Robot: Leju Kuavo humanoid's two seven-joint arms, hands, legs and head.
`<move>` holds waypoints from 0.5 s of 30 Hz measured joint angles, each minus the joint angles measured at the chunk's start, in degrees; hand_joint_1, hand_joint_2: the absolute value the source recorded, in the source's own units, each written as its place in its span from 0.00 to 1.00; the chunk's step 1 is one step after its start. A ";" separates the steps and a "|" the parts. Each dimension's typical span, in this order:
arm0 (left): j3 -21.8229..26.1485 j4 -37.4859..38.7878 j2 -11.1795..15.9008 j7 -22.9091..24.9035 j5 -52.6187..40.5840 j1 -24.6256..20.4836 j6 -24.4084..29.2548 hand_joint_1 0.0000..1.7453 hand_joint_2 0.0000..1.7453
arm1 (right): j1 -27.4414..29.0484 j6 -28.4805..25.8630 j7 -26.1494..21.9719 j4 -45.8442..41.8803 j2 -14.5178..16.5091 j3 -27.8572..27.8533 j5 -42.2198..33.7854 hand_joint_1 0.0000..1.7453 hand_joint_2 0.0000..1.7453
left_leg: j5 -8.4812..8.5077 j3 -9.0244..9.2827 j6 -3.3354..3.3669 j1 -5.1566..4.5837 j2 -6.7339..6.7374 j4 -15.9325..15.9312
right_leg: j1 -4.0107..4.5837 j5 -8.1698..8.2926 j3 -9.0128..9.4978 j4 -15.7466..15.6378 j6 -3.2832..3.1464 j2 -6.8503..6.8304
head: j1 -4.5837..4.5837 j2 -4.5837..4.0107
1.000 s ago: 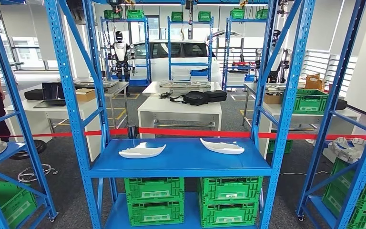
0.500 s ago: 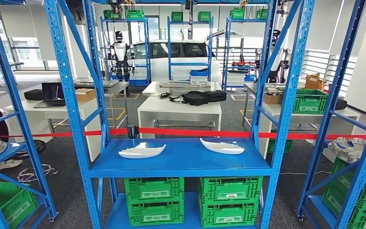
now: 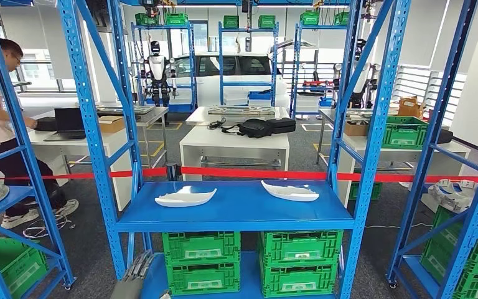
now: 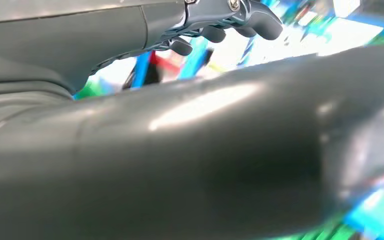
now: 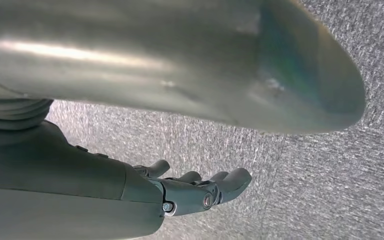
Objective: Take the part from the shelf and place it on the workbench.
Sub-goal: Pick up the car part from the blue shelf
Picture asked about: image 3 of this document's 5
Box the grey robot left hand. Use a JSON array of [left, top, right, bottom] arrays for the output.
[[110, 250, 156, 299]]

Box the white curved plastic part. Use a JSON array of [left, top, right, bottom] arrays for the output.
[[260, 180, 320, 202], [154, 186, 218, 208]]

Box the blue steel shelf rack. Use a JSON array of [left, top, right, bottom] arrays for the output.
[[217, 21, 280, 107], [0, 0, 77, 299], [290, 22, 349, 120], [385, 0, 478, 299], [57, 0, 413, 299], [130, 21, 199, 113]]

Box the grey part tray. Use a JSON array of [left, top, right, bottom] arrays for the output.
[[96, 105, 156, 115], [208, 106, 276, 116]]

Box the black stool chrome base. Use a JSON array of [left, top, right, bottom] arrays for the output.
[[22, 214, 76, 241]]

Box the white desk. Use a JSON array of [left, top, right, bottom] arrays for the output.
[[27, 128, 133, 211]]

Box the black laptop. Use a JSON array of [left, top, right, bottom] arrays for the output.
[[44, 107, 87, 142]]

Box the red barrier belt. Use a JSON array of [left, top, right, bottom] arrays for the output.
[[0, 166, 478, 185]]

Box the white table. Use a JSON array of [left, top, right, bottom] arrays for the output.
[[179, 125, 291, 183], [337, 134, 472, 207]]

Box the black equipment case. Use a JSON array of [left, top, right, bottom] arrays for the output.
[[34, 116, 57, 132]]

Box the black backpack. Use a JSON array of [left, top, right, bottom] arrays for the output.
[[221, 118, 274, 139]]

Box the white car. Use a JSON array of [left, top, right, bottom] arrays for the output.
[[169, 40, 316, 110]]

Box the black zip case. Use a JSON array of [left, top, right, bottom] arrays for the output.
[[266, 117, 297, 135]]

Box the black and white humanoid robot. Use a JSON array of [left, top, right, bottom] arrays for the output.
[[138, 40, 178, 108], [332, 38, 382, 110]]

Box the black hanging display screen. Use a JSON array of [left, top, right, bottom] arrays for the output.
[[85, 0, 118, 34]]

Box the brown cardboard box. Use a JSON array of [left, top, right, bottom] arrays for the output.
[[397, 96, 425, 120]]

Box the black pouch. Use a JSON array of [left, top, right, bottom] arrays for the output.
[[436, 128, 454, 145]]

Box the black stanchion post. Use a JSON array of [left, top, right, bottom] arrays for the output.
[[166, 163, 181, 183]]

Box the white floor cable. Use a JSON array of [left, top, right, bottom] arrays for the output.
[[364, 222, 423, 230]]

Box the white slatted wall panel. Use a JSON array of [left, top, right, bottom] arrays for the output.
[[393, 64, 467, 125]]

